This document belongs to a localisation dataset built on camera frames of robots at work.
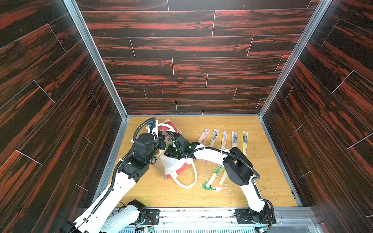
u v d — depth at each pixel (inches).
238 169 21.2
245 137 41.2
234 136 41.4
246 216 28.9
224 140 41.1
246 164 17.8
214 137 41.3
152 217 28.7
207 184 33.1
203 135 42.4
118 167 20.0
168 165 34.6
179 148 28.9
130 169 19.1
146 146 19.7
